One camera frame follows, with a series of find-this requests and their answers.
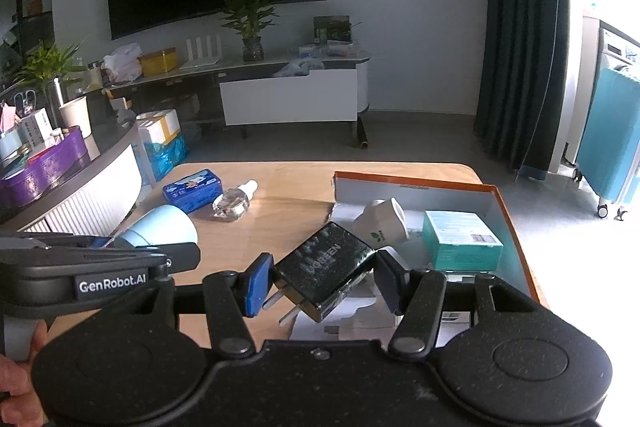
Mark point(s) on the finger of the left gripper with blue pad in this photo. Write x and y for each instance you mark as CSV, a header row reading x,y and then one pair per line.
x,y
99,242

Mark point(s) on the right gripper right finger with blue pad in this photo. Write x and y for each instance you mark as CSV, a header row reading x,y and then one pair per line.
x,y
417,296

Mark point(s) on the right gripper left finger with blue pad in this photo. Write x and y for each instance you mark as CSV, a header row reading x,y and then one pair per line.
x,y
231,297

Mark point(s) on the black UGREEN charger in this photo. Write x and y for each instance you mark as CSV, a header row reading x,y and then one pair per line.
x,y
320,272

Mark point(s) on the teal adhesive bandages box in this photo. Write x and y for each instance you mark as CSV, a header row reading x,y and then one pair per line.
x,y
459,241

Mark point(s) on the toothpick jar light blue lid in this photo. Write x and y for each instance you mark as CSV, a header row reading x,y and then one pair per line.
x,y
162,225

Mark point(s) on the clear glass spray bottle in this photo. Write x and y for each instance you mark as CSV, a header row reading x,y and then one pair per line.
x,y
232,204

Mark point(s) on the blue tissue pack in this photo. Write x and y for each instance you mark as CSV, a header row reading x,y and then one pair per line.
x,y
193,192

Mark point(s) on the white power adapter box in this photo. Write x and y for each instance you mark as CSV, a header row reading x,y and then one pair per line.
x,y
469,293

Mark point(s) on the person left hand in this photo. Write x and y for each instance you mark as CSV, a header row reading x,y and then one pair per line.
x,y
22,406

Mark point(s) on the curved white side counter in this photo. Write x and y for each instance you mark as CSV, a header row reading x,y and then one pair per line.
x,y
95,199

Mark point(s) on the purple storage box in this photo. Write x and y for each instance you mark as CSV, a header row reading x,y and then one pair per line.
x,y
22,186

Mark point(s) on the blue plastic bag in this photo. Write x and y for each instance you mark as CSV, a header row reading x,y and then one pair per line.
x,y
164,158

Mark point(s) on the orange white cardboard tray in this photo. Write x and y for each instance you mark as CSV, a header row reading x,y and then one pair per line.
x,y
354,191

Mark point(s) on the white paper cup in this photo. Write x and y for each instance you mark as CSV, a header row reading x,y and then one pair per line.
x,y
75,113

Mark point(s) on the white yellow cardboard box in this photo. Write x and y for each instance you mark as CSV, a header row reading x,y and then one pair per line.
x,y
158,127

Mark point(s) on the white plastic bag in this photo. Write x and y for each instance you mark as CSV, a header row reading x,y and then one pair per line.
x,y
123,64

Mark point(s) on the green plant on counter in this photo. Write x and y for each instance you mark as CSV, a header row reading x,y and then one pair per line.
x,y
43,65

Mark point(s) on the white TV cabinet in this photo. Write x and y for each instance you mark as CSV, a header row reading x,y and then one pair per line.
x,y
297,91

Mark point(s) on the white router with antennas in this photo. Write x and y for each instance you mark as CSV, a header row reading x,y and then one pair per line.
x,y
202,52

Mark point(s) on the teal suitcase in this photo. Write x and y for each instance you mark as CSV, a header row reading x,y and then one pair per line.
x,y
608,156

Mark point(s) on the dark green curtain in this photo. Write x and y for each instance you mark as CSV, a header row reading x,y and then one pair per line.
x,y
523,82

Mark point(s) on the dark framed picture box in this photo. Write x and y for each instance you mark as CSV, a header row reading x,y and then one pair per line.
x,y
332,28

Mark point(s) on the potted plant in glass vase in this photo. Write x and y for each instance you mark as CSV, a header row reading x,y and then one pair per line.
x,y
248,18

